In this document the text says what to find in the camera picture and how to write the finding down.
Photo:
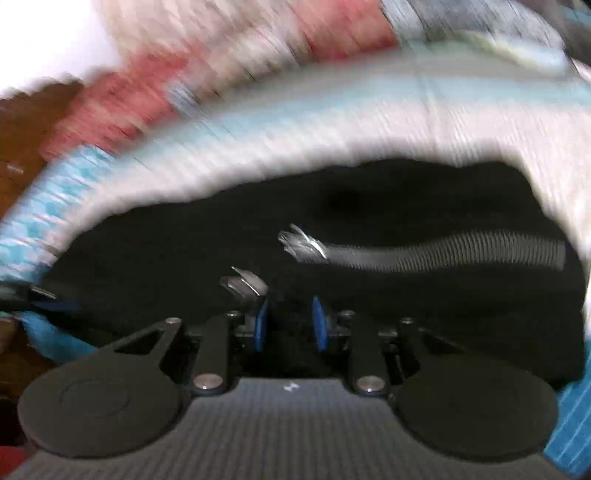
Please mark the patterned bedsheet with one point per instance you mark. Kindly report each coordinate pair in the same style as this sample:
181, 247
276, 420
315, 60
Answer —
369, 120

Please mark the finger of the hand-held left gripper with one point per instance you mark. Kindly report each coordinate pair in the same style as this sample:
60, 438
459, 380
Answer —
32, 297

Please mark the black pants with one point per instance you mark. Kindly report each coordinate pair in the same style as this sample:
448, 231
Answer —
392, 207

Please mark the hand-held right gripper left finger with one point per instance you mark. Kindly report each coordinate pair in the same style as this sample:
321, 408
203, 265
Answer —
261, 325

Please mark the teal lattice pattern pillow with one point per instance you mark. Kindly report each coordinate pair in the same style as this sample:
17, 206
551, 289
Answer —
46, 203

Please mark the wooden headboard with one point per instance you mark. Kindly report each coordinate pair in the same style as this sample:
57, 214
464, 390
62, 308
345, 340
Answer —
32, 138

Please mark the red floral patchwork quilt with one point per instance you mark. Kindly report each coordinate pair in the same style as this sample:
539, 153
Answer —
138, 101

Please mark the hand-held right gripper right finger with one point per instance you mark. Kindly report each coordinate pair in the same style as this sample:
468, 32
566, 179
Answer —
319, 325

